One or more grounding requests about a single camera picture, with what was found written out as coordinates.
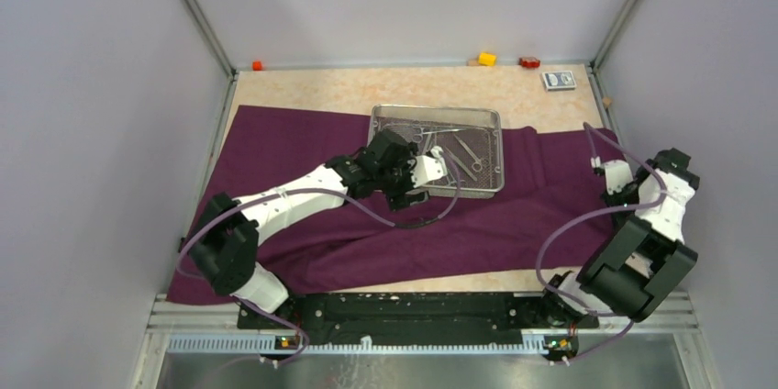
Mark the metal mesh instrument tray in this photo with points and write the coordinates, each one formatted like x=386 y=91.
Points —
x=481 y=129

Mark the steel hemostat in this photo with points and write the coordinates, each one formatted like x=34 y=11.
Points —
x=462 y=165

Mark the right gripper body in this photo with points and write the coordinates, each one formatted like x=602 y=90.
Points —
x=629 y=195

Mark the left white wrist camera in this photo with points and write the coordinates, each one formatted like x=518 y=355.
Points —
x=429 y=167

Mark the steel forceps clamp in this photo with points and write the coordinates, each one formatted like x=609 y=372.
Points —
x=421 y=134

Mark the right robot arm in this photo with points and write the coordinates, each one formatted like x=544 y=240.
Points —
x=640 y=265

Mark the purple cloth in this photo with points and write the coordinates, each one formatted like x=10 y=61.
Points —
x=549 y=181

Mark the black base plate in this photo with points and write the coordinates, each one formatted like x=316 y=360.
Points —
x=417 y=319

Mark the yellow small block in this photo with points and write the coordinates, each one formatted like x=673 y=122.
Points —
x=486 y=59

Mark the red small block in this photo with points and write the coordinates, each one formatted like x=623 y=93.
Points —
x=529 y=62

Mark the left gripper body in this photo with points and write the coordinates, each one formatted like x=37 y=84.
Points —
x=395 y=182

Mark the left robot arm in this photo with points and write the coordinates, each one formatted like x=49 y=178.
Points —
x=226 y=237

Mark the blue playing card deck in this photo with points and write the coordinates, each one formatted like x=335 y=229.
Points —
x=559 y=81

